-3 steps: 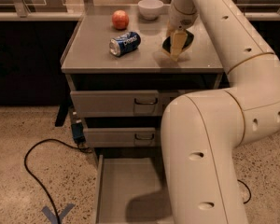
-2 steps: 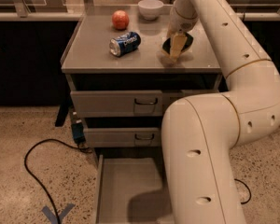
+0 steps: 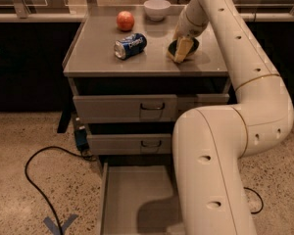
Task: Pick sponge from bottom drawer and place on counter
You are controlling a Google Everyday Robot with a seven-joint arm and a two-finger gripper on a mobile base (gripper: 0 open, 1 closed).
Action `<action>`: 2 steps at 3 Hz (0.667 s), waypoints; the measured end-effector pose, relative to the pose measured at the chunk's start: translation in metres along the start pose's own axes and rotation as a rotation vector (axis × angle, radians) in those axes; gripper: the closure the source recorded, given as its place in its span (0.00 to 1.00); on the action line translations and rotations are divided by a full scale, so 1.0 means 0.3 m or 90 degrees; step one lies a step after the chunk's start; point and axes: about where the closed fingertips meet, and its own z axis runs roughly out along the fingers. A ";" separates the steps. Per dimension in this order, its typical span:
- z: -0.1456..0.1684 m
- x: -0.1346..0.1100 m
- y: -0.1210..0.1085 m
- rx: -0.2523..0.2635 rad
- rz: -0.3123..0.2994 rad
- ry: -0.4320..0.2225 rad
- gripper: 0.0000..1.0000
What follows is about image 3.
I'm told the grey middle drawer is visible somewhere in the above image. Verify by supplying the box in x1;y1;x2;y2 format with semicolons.
87;134;172;155

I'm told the grey drawer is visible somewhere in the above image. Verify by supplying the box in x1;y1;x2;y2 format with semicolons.
73;94;229;123
97;164;185;235
87;134;172;155

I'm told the orange red apple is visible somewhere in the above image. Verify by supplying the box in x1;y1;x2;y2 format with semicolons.
117;11;135;31

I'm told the blue pepsi can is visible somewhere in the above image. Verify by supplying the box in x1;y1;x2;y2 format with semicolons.
114;33;147;60

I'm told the grey top drawer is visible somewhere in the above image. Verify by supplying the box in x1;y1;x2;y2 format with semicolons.
73;94;229;123

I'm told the black cable on right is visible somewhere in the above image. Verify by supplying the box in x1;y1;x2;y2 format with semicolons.
244;186;265;215

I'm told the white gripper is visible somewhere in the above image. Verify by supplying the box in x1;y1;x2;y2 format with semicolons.
172;0;209;63

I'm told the blue power adapter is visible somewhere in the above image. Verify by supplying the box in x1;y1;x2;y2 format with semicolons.
73;128;89;152

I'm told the dark lab bench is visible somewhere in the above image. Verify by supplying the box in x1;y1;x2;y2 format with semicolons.
0;22;80;112

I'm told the grey drawer cabinet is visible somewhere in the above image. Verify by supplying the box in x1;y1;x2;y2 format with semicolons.
64;6;230;165

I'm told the black cable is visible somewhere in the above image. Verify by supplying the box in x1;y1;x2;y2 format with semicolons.
244;186;265;215
24;145;98;235

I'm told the grey bottom drawer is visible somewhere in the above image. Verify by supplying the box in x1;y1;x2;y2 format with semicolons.
97;164;185;235

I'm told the black cable on left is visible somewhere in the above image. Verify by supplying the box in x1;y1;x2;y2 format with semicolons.
24;145;98;235

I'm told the blue tape floor marker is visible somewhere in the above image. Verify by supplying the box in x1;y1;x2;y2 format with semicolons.
43;214;78;235

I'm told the white bowl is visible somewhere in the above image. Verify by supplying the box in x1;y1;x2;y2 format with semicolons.
143;0;171;22

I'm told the dark green yellow sponge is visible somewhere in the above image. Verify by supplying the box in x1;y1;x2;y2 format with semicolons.
167;37;199;60

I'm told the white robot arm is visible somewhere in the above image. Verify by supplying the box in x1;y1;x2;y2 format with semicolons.
172;0;294;235

